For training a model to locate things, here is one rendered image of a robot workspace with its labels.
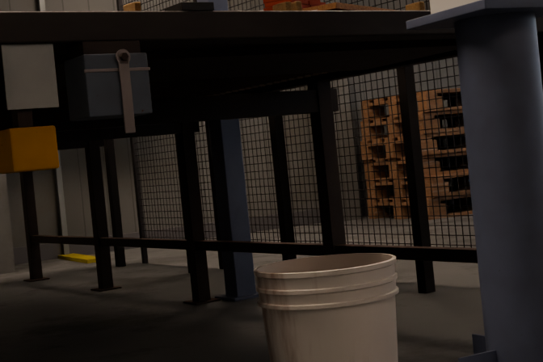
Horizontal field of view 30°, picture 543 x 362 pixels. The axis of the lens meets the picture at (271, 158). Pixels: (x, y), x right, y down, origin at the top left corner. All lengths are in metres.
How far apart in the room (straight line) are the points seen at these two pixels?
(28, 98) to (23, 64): 0.06
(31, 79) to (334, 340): 0.77
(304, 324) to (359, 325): 0.11
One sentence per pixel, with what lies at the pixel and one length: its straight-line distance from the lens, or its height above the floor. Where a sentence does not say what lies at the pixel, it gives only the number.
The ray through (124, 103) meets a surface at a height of 0.73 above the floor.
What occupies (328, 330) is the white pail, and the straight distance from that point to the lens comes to 2.03.
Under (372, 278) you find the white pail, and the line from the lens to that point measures 2.04.
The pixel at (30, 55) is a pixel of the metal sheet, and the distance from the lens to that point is 1.94.
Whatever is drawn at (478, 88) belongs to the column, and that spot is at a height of 0.70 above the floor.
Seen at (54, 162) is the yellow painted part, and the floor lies 0.63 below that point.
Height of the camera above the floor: 0.60
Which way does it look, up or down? level
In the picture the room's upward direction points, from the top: 6 degrees counter-clockwise
